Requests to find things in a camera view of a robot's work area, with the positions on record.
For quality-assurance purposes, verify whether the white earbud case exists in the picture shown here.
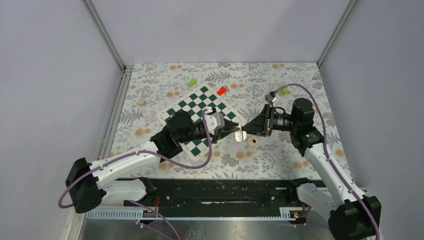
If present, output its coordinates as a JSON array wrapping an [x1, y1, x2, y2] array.
[[235, 131, 247, 142]]

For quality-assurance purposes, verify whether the floral patterned table mat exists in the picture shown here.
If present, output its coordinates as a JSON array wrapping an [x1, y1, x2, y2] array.
[[110, 62, 349, 180]]

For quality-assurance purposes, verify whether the beige earbud charging case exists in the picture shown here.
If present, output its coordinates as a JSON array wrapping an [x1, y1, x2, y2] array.
[[247, 136, 260, 147]]

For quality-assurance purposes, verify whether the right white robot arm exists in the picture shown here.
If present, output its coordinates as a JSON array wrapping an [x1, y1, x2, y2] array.
[[242, 98, 382, 240]]

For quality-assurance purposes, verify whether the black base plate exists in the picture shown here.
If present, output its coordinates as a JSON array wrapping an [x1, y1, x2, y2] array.
[[137, 177, 311, 219]]

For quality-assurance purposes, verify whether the red block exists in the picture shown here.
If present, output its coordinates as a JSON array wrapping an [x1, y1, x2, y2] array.
[[217, 86, 227, 96]]

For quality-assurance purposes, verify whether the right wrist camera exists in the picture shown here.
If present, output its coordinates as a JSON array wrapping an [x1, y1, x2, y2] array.
[[265, 91, 279, 106]]

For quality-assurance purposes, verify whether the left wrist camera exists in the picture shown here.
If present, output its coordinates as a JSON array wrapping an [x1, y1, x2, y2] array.
[[204, 112, 225, 132]]

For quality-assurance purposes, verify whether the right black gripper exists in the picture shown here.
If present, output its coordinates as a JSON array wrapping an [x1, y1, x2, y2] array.
[[242, 104, 299, 137]]

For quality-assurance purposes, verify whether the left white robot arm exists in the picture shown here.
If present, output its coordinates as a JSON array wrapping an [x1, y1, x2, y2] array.
[[58, 107, 242, 214]]

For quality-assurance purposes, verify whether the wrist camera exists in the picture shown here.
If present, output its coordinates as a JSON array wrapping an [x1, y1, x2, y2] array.
[[265, 91, 279, 106], [204, 112, 225, 132]]

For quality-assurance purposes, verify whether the green block left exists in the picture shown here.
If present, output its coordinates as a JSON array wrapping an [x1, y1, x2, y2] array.
[[187, 78, 197, 87]]

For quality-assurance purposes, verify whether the green white chessboard mat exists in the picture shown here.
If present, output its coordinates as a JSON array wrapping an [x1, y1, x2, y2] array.
[[156, 84, 246, 161]]

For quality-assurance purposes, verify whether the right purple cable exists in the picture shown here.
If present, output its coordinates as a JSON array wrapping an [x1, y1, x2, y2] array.
[[273, 83, 381, 240]]

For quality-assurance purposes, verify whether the white slotted cable duct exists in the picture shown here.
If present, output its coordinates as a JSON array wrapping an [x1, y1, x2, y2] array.
[[85, 207, 299, 221]]

